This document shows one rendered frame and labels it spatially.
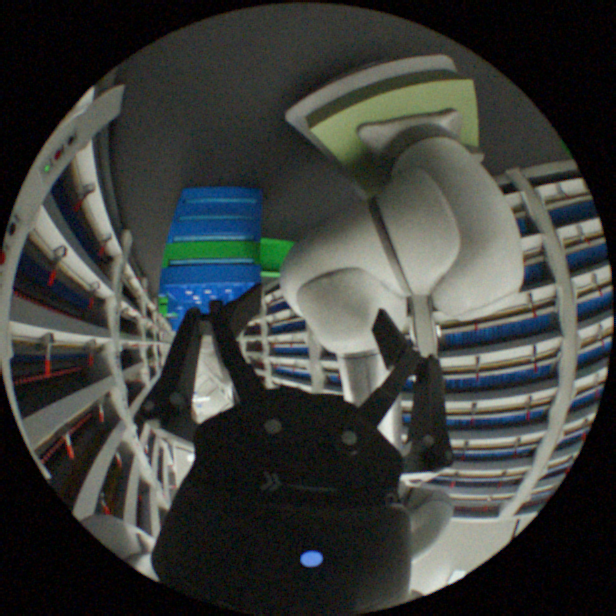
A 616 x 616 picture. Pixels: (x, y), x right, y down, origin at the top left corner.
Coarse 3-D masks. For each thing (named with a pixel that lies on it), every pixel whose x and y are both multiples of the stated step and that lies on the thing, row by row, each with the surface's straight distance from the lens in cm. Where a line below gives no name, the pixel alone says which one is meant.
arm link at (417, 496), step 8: (416, 488) 58; (424, 488) 59; (408, 496) 55; (416, 496) 55; (424, 496) 54; (432, 496) 54; (440, 496) 54; (448, 496) 57; (408, 504) 54; (416, 504) 54
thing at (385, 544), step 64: (256, 448) 7; (320, 448) 7; (384, 448) 8; (192, 512) 5; (256, 512) 4; (320, 512) 4; (384, 512) 5; (192, 576) 5; (256, 576) 4; (320, 576) 4; (384, 576) 5
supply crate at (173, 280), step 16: (176, 272) 54; (192, 272) 53; (208, 272) 51; (224, 272) 51; (240, 272) 51; (256, 272) 51; (160, 288) 54; (176, 288) 69; (224, 288) 70; (240, 288) 70
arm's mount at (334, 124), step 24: (432, 72) 38; (360, 96) 31; (384, 96) 30; (408, 96) 31; (432, 96) 33; (456, 96) 36; (312, 120) 31; (336, 120) 29; (360, 120) 30; (336, 144) 31; (360, 144) 32; (360, 168) 35
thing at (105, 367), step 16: (128, 240) 106; (112, 272) 97; (96, 320) 95; (112, 320) 91; (112, 336) 91; (96, 368) 96; (112, 368) 91; (96, 416) 103; (112, 416) 98; (128, 448) 104; (112, 464) 115; (128, 464) 110; (144, 464) 110; (144, 480) 114; (160, 512) 133
